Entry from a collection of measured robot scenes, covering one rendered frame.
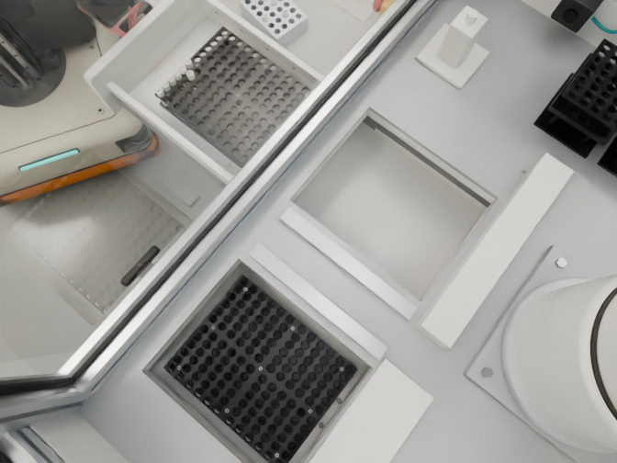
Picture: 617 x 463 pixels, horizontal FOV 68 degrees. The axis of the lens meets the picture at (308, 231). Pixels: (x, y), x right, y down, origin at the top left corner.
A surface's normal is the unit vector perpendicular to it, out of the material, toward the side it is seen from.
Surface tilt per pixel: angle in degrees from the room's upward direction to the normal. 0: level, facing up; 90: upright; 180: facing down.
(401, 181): 0
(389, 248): 0
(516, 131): 0
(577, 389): 90
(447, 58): 90
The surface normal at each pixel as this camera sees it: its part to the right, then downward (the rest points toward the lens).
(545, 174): 0.01, -0.25
